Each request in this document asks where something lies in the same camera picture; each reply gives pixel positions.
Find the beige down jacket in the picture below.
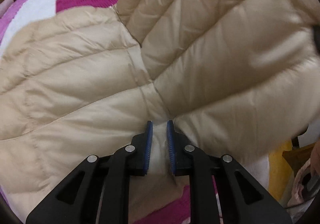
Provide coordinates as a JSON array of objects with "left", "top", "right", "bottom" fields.
[{"left": 1, "top": 0, "right": 319, "bottom": 222}]

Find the person's right hand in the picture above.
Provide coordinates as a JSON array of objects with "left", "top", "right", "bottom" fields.
[{"left": 310, "top": 141, "right": 320, "bottom": 176}]

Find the pink floral bed cover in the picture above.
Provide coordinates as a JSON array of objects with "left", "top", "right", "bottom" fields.
[{"left": 1, "top": 0, "right": 225, "bottom": 223}]

